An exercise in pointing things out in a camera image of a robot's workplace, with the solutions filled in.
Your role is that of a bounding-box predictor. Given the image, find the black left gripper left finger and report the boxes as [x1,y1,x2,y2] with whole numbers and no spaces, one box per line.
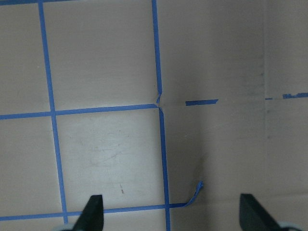
[73,194,104,231]

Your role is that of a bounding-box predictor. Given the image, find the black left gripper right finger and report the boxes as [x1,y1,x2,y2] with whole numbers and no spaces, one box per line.
[240,193,281,231]

